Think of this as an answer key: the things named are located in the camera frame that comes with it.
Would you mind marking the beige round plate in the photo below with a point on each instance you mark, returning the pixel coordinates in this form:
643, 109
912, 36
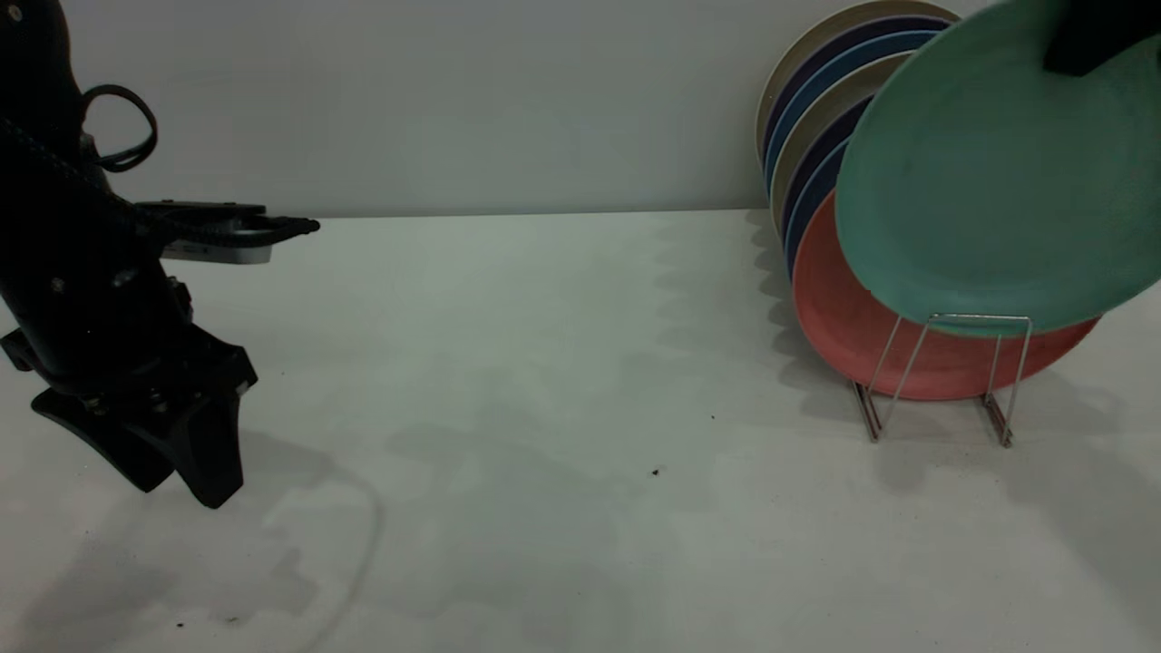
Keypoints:
816, 34
816, 105

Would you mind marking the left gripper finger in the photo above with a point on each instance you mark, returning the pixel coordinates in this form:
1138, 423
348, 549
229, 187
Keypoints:
210, 453
127, 444

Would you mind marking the dark purple round plate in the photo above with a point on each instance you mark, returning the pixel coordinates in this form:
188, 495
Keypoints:
816, 54
816, 136

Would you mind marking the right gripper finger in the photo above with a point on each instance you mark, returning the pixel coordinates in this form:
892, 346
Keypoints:
1097, 32

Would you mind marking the teal blue round plate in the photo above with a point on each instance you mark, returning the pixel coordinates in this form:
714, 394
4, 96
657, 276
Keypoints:
816, 76

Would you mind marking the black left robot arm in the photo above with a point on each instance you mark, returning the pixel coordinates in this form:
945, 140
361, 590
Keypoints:
63, 254

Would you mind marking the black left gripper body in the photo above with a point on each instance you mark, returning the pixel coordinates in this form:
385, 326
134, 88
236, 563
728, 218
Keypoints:
163, 376

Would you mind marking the pink round plate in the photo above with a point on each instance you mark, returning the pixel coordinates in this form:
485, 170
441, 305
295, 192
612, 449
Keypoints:
834, 308

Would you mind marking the green round plate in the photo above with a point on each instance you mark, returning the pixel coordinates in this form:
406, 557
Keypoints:
998, 181

